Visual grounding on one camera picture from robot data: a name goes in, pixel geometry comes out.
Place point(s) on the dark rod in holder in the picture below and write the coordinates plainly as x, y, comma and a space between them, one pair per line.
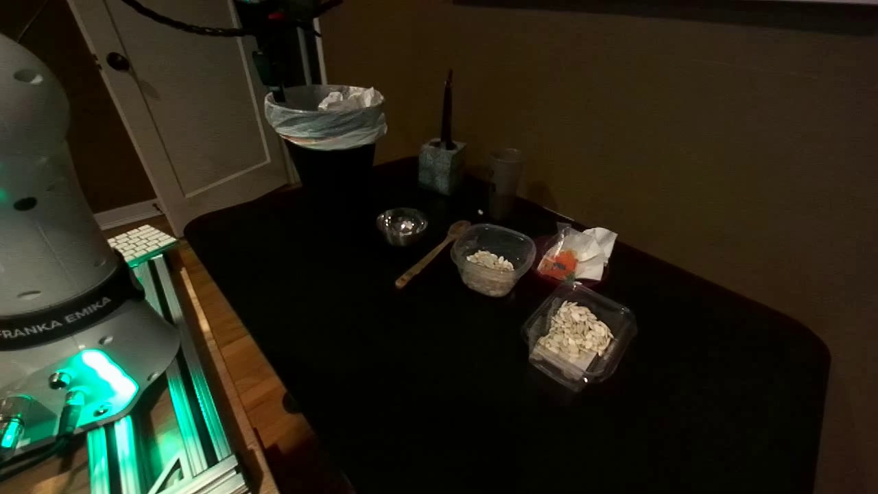
444, 133

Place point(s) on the black bin with white liner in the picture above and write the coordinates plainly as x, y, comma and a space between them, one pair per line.
330, 135

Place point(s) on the round glass bowl with pieces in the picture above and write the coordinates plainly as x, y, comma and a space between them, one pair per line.
402, 225

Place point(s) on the oval plastic container with pieces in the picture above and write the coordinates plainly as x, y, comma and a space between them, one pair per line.
492, 258

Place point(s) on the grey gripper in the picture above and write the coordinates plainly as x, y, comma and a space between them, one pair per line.
275, 30

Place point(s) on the white door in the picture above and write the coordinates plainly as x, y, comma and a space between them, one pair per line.
192, 108

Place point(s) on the wooden spoon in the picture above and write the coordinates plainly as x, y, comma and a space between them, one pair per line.
452, 231

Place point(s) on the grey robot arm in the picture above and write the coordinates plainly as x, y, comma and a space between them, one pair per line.
56, 267

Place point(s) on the square plastic container with pieces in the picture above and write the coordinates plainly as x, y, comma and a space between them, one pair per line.
577, 336

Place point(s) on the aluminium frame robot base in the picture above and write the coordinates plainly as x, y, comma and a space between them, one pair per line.
155, 402

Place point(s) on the dark drinking glass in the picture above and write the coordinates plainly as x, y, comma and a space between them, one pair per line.
504, 174

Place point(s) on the marble block holder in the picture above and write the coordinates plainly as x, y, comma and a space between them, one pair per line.
439, 164

